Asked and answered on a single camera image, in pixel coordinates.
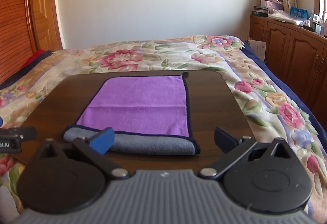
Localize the purple and grey towel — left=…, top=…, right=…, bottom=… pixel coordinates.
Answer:
left=62, top=72, right=201, bottom=155

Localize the dark wooden lap tray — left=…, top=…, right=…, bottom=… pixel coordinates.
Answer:
left=16, top=70, right=252, bottom=172

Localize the floral bed blanket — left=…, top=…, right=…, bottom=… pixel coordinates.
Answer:
left=1, top=35, right=326, bottom=223

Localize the red pillow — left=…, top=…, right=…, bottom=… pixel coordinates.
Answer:
left=22, top=49, right=45, bottom=68

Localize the wooden slatted wardrobe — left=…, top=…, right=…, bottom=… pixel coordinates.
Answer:
left=1, top=0, right=37, bottom=81

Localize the white paper bag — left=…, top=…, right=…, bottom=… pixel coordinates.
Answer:
left=248, top=40, right=267, bottom=61

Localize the wooden sideboard cabinet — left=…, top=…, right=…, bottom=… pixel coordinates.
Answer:
left=249, top=15, right=326, bottom=127

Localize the wooden door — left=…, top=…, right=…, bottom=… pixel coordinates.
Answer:
left=29, top=0, right=63, bottom=51

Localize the cream cloth on cabinet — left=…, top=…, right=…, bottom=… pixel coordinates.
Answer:
left=268, top=10, right=299, bottom=24

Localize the pink tissue box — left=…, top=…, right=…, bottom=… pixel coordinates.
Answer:
left=261, top=0, right=284, bottom=11

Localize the blue box on cabinet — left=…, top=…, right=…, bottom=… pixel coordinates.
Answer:
left=289, top=6, right=309, bottom=19

